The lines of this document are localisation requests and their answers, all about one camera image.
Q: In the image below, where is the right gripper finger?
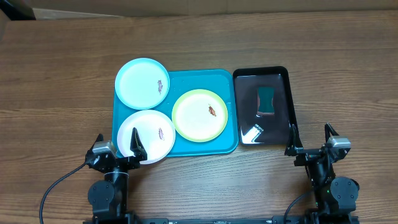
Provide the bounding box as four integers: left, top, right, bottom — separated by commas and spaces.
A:
325, 123, 339, 142
284, 124, 303, 156

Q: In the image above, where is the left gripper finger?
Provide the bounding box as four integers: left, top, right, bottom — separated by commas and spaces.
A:
88, 134, 103, 152
130, 128, 147, 161

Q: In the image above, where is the green scrubbing sponge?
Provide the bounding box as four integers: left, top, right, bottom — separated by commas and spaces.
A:
257, 86, 274, 116

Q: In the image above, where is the light blue plate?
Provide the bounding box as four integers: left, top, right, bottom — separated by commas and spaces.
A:
114, 58, 170, 110

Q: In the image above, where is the yellow-green plate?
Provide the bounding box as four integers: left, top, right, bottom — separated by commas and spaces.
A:
172, 89, 228, 142

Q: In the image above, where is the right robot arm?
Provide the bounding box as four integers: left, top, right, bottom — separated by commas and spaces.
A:
283, 123, 359, 223

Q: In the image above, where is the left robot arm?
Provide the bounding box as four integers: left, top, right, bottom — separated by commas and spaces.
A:
85, 128, 147, 224

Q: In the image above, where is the black rectangular tray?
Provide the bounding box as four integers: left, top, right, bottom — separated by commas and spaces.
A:
233, 66, 298, 145

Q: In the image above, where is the teal plastic tray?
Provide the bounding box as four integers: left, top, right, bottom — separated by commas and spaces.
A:
111, 68, 239, 158

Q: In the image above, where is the pink white plate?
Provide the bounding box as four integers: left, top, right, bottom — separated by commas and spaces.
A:
116, 110, 176, 164

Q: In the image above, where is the dark object top-left corner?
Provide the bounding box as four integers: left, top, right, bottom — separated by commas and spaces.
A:
1, 0, 36, 21

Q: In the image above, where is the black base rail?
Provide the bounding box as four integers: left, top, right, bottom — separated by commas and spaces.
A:
83, 215, 360, 224

